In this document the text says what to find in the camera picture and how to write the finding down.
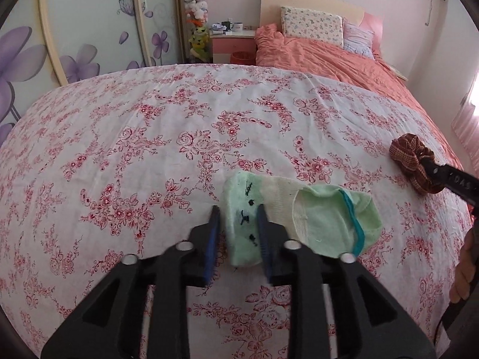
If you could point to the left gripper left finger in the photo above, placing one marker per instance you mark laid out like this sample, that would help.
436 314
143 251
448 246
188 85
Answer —
201 261

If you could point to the right gripper seen aside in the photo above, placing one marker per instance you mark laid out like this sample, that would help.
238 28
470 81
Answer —
455 180

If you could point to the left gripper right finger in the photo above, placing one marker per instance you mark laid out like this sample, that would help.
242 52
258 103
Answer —
272 237

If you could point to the red plaid scrunchie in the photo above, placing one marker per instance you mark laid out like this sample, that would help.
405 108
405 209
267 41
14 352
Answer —
407 151

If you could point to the mint green sock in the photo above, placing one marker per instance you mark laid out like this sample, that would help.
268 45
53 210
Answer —
326 218

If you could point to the person right hand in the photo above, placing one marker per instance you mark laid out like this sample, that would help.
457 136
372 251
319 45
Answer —
464 271

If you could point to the pink window curtain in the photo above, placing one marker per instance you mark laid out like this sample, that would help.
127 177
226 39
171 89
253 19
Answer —
465 123

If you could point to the floral pink tablecloth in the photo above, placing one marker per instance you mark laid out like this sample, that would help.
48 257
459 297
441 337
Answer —
127 163

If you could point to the salmon pink duvet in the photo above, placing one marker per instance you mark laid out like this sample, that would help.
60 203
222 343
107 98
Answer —
330 61

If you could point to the striped pink pillow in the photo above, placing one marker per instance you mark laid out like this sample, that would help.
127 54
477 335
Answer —
357 40

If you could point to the red bin under nightstand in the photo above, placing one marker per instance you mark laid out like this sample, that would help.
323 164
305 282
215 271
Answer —
243 58

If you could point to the pink bedside table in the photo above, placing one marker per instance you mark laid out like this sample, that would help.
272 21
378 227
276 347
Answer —
223 46

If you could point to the floral cream pillow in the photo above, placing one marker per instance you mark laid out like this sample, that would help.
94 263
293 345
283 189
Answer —
312 24

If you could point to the white mug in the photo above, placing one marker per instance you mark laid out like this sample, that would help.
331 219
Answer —
238 27

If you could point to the beige wooden headboard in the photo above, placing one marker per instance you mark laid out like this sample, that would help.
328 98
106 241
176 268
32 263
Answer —
270 13

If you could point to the floral sliding wardrobe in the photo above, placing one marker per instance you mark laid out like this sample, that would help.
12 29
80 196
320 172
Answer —
46 44

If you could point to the plush toy display tube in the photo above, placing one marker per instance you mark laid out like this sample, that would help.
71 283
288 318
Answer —
196 30

